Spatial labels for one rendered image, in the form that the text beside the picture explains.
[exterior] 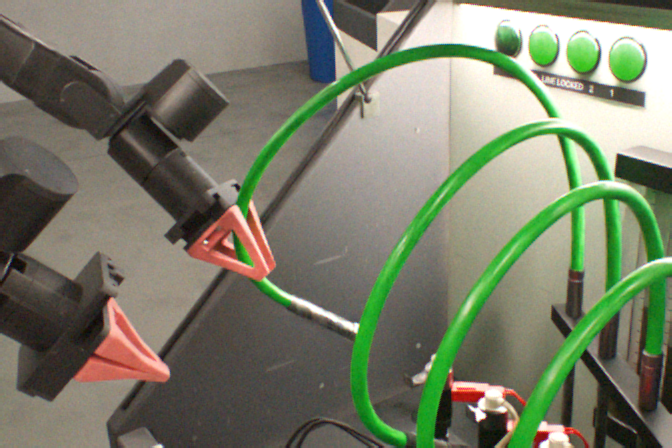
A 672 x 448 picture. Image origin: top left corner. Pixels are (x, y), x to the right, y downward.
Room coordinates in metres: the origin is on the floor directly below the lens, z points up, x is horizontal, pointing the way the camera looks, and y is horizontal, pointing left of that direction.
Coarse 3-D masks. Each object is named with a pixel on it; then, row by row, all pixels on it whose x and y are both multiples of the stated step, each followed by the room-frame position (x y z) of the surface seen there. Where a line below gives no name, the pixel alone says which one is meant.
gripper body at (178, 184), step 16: (176, 160) 0.80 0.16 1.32; (192, 160) 0.82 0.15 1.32; (160, 176) 0.79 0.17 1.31; (176, 176) 0.79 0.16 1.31; (192, 176) 0.79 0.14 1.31; (208, 176) 0.81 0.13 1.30; (160, 192) 0.79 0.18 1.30; (176, 192) 0.78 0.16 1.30; (192, 192) 0.78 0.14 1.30; (208, 192) 0.76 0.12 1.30; (176, 208) 0.78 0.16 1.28; (192, 208) 0.75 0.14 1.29; (208, 208) 0.75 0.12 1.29; (176, 224) 0.75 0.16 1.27; (176, 240) 0.75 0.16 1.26
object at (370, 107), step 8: (320, 0) 1.04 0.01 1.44; (320, 8) 1.04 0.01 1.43; (328, 16) 1.05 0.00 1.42; (328, 24) 1.05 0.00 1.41; (336, 32) 1.05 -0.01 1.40; (336, 40) 1.05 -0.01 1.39; (344, 48) 1.06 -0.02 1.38; (344, 56) 1.06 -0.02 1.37; (352, 64) 1.06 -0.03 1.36; (360, 88) 1.07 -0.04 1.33; (360, 96) 1.07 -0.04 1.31; (368, 96) 1.07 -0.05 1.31; (376, 96) 1.08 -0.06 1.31; (368, 104) 1.07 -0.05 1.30; (376, 104) 1.08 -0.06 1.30; (368, 112) 1.07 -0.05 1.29; (376, 112) 1.08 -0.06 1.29
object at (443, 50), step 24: (432, 48) 0.81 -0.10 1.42; (456, 48) 0.82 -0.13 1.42; (480, 48) 0.82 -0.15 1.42; (360, 72) 0.80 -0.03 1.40; (528, 72) 0.83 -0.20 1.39; (336, 96) 0.80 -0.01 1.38; (552, 96) 0.84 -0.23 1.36; (288, 120) 0.79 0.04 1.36; (264, 168) 0.78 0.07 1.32; (576, 168) 0.84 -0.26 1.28; (240, 192) 0.78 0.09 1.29; (576, 216) 0.84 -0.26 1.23; (576, 240) 0.84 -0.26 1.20; (576, 264) 0.84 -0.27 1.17; (264, 288) 0.78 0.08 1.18
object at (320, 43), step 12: (300, 0) 7.01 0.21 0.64; (312, 0) 6.82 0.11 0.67; (324, 0) 6.76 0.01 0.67; (312, 12) 6.83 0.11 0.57; (312, 24) 6.84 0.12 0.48; (324, 24) 6.78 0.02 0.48; (312, 36) 6.86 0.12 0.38; (324, 36) 6.79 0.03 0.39; (312, 48) 6.88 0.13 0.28; (324, 48) 6.80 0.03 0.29; (312, 60) 6.90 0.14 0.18; (324, 60) 6.81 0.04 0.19; (312, 72) 6.92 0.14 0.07; (324, 72) 6.82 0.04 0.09
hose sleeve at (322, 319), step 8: (296, 304) 0.78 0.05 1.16; (304, 304) 0.79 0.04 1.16; (312, 304) 0.80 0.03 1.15; (296, 312) 0.78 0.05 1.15; (304, 312) 0.78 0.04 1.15; (312, 312) 0.79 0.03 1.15; (320, 312) 0.79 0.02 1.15; (328, 312) 0.80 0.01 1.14; (312, 320) 0.79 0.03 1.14; (320, 320) 0.79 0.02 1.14; (328, 320) 0.79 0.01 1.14; (336, 320) 0.79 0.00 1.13; (344, 320) 0.80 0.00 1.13; (328, 328) 0.79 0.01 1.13; (336, 328) 0.79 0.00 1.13; (344, 328) 0.79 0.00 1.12; (352, 328) 0.80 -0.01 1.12; (344, 336) 0.79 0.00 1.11
